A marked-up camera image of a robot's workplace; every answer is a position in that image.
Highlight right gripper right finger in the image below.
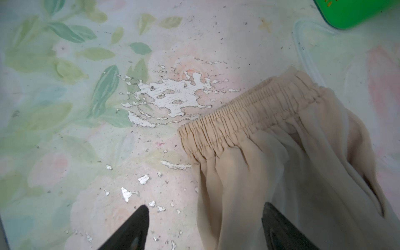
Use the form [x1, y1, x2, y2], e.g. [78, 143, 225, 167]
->
[261, 202, 318, 250]

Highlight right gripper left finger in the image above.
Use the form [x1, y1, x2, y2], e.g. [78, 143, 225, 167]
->
[99, 205, 150, 250]

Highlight beige drawstring shorts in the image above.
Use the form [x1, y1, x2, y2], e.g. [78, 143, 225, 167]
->
[178, 67, 400, 250]

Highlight green plastic basket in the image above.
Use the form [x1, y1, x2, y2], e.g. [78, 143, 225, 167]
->
[314, 0, 400, 30]

